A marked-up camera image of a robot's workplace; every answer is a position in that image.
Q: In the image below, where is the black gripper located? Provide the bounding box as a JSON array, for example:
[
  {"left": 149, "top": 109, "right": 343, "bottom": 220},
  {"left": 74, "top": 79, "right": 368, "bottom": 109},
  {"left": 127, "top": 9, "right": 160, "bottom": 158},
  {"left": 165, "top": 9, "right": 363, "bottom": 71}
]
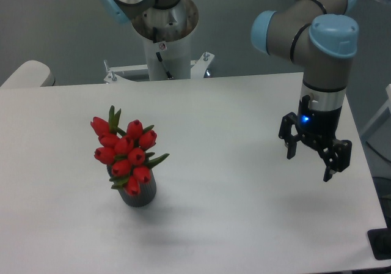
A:
[{"left": 278, "top": 94, "right": 352, "bottom": 182}]

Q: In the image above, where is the red tulip bouquet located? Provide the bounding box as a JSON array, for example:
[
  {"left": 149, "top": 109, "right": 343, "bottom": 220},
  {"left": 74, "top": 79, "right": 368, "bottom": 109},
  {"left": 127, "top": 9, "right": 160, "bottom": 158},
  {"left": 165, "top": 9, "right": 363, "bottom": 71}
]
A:
[{"left": 90, "top": 105, "right": 170, "bottom": 197}]

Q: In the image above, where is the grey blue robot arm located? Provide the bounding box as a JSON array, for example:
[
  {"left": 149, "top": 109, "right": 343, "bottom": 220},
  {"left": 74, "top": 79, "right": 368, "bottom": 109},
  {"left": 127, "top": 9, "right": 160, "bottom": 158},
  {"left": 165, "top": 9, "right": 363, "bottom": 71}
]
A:
[{"left": 100, "top": 0, "right": 359, "bottom": 181}]

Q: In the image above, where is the dark grey ribbed vase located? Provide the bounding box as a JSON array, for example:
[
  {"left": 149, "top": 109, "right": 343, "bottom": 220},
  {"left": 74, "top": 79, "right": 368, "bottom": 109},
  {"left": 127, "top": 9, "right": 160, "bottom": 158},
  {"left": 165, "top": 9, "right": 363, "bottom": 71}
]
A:
[{"left": 106, "top": 165, "right": 157, "bottom": 207}]

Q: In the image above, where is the black device at table edge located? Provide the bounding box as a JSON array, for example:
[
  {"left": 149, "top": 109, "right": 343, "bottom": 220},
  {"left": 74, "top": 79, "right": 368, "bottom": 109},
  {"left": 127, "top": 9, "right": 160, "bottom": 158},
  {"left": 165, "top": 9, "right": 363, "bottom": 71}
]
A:
[{"left": 367, "top": 228, "right": 390, "bottom": 261}]

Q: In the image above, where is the white chair armrest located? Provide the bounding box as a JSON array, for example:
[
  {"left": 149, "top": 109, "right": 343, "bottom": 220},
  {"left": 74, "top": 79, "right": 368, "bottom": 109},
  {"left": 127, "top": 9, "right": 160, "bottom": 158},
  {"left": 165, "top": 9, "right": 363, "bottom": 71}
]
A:
[{"left": 1, "top": 60, "right": 56, "bottom": 89}]

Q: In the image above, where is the white furniture frame right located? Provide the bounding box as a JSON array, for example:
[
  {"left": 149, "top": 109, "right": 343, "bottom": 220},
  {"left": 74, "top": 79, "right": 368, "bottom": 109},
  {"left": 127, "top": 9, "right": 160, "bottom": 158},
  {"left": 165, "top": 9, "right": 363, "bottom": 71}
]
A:
[{"left": 359, "top": 84, "right": 390, "bottom": 141}]

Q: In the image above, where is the black pedestal cable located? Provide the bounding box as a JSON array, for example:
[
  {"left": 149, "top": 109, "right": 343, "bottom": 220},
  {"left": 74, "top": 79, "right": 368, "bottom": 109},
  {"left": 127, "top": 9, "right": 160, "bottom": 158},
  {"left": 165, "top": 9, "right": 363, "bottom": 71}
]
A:
[{"left": 155, "top": 51, "right": 175, "bottom": 80}]

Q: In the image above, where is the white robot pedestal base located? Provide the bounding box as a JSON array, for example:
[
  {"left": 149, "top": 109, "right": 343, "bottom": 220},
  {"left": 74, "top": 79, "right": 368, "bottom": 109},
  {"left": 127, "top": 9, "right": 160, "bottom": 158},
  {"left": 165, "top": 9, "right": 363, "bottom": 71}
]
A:
[{"left": 103, "top": 0, "right": 215, "bottom": 84}]

